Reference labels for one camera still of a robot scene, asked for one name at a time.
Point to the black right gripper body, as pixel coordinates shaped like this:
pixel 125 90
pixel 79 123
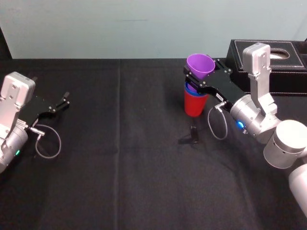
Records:
pixel 223 86

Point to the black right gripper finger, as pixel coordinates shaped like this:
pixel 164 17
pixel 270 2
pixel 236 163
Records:
pixel 223 67
pixel 195 81

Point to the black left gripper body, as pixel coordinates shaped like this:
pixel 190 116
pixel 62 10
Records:
pixel 36 109

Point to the purple plastic cup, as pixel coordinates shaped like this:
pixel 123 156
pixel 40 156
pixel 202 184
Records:
pixel 200 65

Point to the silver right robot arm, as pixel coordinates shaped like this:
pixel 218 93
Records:
pixel 259 117

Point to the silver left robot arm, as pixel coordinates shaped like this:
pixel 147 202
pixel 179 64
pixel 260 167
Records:
pixel 12 95

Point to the blue plastic cup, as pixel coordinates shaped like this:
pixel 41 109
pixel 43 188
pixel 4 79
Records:
pixel 192 93

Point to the red plastic cup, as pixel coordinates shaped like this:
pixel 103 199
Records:
pixel 194 105

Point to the black panel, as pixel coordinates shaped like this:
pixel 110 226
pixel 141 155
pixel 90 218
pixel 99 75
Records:
pixel 4 45

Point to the small black plastic piece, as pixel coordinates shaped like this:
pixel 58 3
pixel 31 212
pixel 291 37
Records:
pixel 192 137

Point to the white tissue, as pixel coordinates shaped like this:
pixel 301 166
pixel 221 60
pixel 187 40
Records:
pixel 279 54

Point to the black stitched tissue box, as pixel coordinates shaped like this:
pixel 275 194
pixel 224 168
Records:
pixel 287 72

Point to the black tablecloth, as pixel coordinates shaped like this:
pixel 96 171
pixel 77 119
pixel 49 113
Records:
pixel 134 182

